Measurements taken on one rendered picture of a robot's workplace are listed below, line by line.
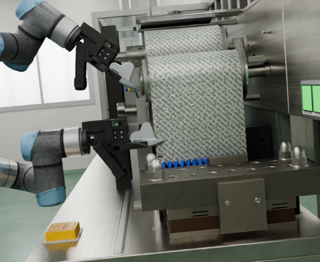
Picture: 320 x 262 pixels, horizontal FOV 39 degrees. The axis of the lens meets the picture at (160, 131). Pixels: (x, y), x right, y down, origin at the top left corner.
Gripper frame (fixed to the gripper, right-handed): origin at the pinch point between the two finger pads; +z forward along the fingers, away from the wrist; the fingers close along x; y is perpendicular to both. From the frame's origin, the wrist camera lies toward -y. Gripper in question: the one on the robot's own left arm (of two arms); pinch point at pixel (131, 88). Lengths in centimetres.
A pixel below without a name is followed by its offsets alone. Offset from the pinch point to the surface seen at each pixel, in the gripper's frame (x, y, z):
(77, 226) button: -15.2, -34.2, 7.8
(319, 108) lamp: -36, 18, 32
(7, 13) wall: 552, -24, -216
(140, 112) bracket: 2.0, -4.2, 5.6
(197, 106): -5.4, 5.7, 16.4
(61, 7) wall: 552, 27, -157
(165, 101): -5.4, 2.1, 9.0
